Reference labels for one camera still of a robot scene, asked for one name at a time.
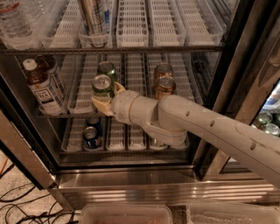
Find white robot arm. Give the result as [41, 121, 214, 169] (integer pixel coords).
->
[92, 82, 280, 188]

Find clear water bottle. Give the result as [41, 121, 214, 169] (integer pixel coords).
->
[0, 0, 32, 39]

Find tall slim can top shelf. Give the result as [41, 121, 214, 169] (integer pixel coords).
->
[77, 0, 109, 36]

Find steel fridge frame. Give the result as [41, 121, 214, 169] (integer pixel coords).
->
[0, 0, 280, 210]

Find black floor cables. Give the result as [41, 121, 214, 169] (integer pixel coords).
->
[0, 163, 81, 224]

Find front silver can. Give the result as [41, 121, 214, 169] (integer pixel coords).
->
[150, 137, 167, 151]

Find front blue soda can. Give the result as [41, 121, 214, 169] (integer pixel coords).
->
[82, 127, 102, 150]

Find blue soda can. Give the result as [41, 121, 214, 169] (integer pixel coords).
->
[86, 116, 103, 136]
[82, 127, 102, 150]

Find rear blue soda can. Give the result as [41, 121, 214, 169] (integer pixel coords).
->
[86, 116, 103, 136]

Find cans behind right glass door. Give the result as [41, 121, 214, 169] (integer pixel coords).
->
[252, 84, 280, 137]

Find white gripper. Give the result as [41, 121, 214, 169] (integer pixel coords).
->
[92, 81, 139, 124]

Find rear tea bottle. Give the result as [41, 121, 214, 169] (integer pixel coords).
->
[36, 55, 65, 99]

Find front tea bottle white cap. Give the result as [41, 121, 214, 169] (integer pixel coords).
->
[23, 59, 63, 116]

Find clear plastic bin left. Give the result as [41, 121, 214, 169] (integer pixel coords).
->
[79, 204, 173, 224]

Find front orange soda can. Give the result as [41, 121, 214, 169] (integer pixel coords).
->
[154, 76, 176, 100]

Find clear plastic bin right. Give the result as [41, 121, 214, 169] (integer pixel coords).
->
[186, 202, 280, 224]

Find clear plastic bin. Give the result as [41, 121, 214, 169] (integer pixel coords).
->
[186, 202, 280, 224]
[79, 204, 173, 224]

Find green soda can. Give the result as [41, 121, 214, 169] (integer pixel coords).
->
[97, 61, 116, 81]
[92, 74, 114, 102]

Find rear orange soda can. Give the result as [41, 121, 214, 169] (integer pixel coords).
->
[153, 61, 173, 84]

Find orange soda can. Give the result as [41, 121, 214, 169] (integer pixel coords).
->
[154, 76, 176, 100]
[153, 61, 173, 84]

